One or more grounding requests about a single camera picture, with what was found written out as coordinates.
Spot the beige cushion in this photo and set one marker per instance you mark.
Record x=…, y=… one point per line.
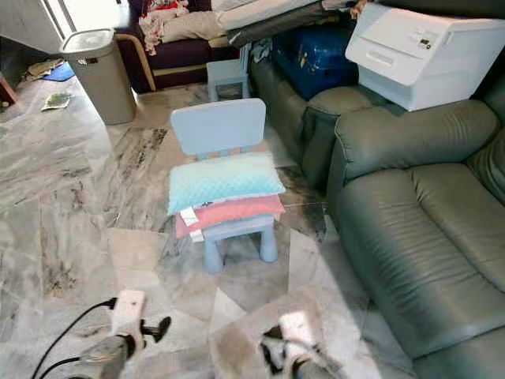
x=193, y=26

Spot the teal dotted pillow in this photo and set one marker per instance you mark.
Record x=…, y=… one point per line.
x=221, y=181

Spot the white plastic storage bin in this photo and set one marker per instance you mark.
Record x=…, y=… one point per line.
x=418, y=71

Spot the pink pillow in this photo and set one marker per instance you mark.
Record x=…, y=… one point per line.
x=238, y=211

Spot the grey trash bin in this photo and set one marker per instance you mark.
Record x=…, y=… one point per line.
x=102, y=87

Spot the small light blue stool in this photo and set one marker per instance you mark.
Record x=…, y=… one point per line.
x=229, y=73

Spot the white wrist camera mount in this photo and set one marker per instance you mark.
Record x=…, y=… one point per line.
x=298, y=325
x=129, y=308

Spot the green leather sofa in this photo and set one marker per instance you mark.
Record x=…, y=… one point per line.
x=402, y=237

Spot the red and white plush toy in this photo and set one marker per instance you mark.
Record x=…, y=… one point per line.
x=162, y=12

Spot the blue floor mat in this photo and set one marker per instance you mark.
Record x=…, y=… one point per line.
x=61, y=73

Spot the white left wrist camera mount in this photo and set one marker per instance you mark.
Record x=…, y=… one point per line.
x=129, y=308

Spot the beige cloth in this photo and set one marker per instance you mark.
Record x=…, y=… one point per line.
x=41, y=68

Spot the green leather armchair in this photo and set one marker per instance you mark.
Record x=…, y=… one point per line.
x=335, y=103

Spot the green patterned paper sheet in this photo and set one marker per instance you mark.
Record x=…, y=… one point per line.
x=56, y=101

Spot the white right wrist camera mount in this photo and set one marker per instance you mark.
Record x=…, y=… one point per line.
x=298, y=325

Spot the light blue child chair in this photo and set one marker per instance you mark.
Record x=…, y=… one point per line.
x=217, y=126

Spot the blue suitcase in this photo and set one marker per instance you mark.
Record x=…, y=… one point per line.
x=312, y=63

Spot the folded grey white mattress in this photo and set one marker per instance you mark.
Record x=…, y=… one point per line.
x=268, y=17

